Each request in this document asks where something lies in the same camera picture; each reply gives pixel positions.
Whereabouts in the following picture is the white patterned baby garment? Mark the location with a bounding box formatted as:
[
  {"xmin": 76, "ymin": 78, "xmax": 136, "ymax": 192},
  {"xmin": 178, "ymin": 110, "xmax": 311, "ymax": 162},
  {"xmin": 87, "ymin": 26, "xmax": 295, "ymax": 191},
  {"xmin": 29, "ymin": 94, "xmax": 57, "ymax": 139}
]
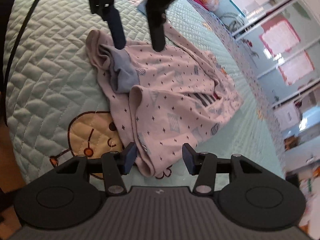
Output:
[{"xmin": 86, "ymin": 24, "xmax": 243, "ymax": 179}]

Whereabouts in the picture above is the electric fan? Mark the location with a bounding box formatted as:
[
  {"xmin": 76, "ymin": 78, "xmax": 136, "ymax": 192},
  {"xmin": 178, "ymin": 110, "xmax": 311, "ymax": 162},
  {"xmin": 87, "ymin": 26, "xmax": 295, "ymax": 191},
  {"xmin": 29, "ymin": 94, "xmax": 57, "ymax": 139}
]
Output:
[{"xmin": 220, "ymin": 12, "xmax": 245, "ymax": 33}]

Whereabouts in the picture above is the mint green bee quilt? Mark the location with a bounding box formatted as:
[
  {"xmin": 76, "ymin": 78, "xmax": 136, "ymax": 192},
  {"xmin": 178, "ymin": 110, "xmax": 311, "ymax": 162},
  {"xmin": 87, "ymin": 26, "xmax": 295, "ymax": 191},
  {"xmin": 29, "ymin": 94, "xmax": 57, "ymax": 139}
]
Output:
[{"xmin": 4, "ymin": 0, "xmax": 284, "ymax": 187}]

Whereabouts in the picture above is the white drawer cabinet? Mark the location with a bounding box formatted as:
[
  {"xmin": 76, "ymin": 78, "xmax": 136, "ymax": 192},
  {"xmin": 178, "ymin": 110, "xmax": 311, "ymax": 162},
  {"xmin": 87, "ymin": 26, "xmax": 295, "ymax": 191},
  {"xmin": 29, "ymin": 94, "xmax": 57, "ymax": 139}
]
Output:
[{"xmin": 274, "ymin": 102, "xmax": 301, "ymax": 131}]

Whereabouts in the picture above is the pale blue sliding wardrobe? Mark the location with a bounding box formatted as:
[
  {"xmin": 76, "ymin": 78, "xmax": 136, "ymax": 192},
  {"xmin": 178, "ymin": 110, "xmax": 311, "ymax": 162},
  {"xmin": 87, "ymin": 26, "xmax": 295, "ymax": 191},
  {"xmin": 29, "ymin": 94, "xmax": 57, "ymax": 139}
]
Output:
[{"xmin": 215, "ymin": 0, "xmax": 319, "ymax": 106}]

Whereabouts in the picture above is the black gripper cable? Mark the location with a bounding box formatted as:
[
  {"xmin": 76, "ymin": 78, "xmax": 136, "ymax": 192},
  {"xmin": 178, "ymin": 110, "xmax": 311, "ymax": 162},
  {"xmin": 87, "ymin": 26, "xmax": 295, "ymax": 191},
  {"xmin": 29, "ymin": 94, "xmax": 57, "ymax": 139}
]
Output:
[{"xmin": 2, "ymin": 0, "xmax": 54, "ymax": 127}]

